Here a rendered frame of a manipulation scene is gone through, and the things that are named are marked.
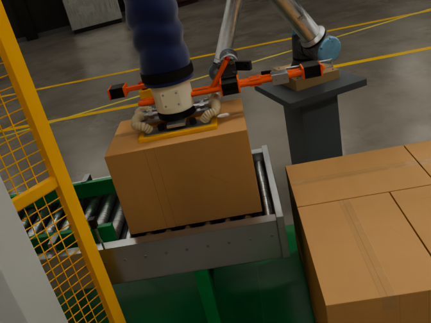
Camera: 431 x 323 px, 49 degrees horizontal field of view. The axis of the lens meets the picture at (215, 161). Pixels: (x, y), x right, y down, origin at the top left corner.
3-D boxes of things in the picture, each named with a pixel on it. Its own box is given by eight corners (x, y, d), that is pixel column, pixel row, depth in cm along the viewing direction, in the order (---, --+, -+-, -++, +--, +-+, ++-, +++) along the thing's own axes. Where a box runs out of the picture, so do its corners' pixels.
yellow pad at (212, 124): (138, 143, 198) (135, 133, 196) (142, 134, 207) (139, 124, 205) (217, 129, 195) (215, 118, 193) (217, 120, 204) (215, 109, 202)
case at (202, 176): (131, 234, 210) (103, 156, 193) (142, 190, 246) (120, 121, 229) (262, 211, 206) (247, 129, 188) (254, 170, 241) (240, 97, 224)
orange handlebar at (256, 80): (114, 114, 204) (111, 106, 202) (126, 92, 231) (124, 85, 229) (326, 72, 196) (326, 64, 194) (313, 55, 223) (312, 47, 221)
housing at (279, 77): (272, 86, 198) (271, 75, 196) (271, 81, 204) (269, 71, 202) (289, 82, 197) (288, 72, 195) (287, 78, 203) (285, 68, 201)
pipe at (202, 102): (137, 134, 198) (133, 122, 196) (145, 113, 220) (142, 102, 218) (215, 119, 195) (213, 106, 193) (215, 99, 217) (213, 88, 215)
